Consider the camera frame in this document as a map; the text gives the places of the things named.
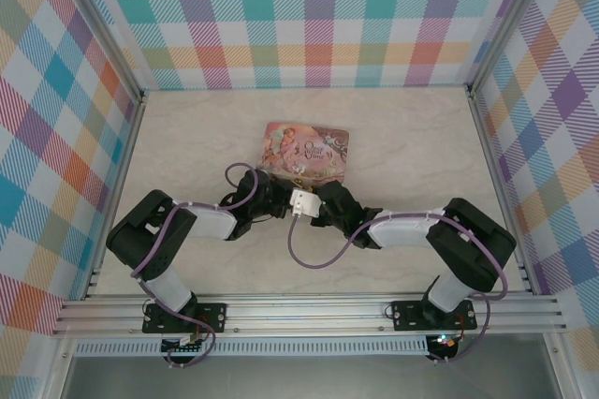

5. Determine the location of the controller board with lit LED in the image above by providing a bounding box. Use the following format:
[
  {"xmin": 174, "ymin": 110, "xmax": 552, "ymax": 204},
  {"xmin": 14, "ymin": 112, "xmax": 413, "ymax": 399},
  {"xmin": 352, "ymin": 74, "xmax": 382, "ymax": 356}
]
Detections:
[{"xmin": 429, "ymin": 332, "xmax": 459, "ymax": 354}]

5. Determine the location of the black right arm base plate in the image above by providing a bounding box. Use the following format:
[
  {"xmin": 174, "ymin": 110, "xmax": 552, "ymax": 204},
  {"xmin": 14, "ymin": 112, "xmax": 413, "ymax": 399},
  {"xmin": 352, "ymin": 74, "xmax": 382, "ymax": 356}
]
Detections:
[{"xmin": 390, "ymin": 300, "xmax": 478, "ymax": 333}]

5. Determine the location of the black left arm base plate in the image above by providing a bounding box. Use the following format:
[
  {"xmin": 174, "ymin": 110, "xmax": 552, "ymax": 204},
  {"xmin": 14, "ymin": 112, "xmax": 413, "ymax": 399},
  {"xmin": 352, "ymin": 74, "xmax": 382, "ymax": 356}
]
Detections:
[{"xmin": 141, "ymin": 303, "xmax": 228, "ymax": 334}]

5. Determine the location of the long aluminium base rail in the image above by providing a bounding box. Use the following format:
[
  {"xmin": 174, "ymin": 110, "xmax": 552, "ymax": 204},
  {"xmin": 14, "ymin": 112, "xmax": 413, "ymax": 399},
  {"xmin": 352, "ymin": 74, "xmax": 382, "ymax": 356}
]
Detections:
[{"xmin": 51, "ymin": 293, "xmax": 568, "ymax": 338}]

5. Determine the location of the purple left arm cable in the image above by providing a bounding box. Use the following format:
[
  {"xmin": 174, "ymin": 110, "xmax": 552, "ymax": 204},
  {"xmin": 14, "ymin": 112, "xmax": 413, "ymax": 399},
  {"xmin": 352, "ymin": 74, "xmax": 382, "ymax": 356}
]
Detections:
[{"xmin": 130, "ymin": 162, "xmax": 263, "ymax": 369}]

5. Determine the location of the small black controller board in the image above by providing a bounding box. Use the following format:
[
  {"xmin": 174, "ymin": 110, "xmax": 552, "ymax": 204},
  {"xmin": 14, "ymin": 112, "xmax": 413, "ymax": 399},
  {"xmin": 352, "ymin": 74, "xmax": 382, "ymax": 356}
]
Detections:
[{"xmin": 161, "ymin": 335, "xmax": 203, "ymax": 354}]

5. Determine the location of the white slotted cable duct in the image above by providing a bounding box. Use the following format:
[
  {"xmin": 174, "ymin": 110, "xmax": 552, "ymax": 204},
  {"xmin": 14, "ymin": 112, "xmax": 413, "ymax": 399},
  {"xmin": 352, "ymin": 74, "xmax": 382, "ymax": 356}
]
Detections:
[{"xmin": 74, "ymin": 340, "xmax": 430, "ymax": 358}]

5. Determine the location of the pink floral tin box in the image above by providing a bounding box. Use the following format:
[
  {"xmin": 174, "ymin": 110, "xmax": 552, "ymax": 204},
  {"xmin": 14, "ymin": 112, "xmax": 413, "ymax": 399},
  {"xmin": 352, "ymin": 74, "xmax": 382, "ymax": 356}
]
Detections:
[{"xmin": 256, "ymin": 121, "xmax": 352, "ymax": 185}]

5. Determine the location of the aluminium side rail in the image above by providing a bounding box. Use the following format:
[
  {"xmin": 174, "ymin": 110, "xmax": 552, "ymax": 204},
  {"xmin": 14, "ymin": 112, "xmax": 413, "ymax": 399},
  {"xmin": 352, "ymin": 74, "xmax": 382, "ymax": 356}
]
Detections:
[
  {"xmin": 466, "ymin": 85, "xmax": 538, "ymax": 296},
  {"xmin": 81, "ymin": 89, "xmax": 149, "ymax": 301}
]

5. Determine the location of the aluminium frame post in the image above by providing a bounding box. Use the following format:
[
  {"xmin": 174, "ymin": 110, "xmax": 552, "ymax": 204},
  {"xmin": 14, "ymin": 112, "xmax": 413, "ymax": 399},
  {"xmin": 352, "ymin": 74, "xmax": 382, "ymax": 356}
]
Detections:
[
  {"xmin": 466, "ymin": 0, "xmax": 559, "ymax": 94},
  {"xmin": 55, "ymin": 0, "xmax": 147, "ymax": 103}
]

